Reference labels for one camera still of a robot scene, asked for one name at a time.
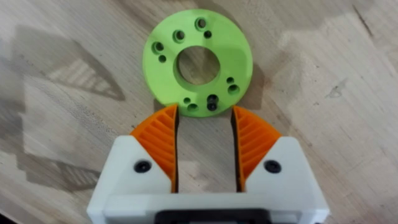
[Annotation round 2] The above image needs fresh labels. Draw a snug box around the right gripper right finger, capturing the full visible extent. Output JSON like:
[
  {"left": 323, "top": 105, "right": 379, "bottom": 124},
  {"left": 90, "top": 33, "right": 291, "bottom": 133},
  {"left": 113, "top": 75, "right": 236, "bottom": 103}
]
[{"left": 230, "top": 105, "right": 330, "bottom": 222}]

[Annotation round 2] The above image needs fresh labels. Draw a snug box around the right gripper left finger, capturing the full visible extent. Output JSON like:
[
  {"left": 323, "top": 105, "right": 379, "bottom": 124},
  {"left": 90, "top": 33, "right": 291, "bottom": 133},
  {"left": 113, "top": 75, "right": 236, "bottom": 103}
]
[{"left": 86, "top": 103, "right": 180, "bottom": 222}]

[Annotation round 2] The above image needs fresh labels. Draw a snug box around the small black screw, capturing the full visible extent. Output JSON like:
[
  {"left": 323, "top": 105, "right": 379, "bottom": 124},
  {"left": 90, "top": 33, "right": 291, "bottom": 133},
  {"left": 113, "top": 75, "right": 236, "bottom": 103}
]
[{"left": 206, "top": 95, "right": 218, "bottom": 112}]

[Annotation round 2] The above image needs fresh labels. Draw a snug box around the green disc with holes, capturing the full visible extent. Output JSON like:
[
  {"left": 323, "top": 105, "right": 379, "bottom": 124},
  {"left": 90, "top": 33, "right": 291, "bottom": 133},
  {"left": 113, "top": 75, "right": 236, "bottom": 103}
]
[{"left": 142, "top": 8, "right": 254, "bottom": 118}]

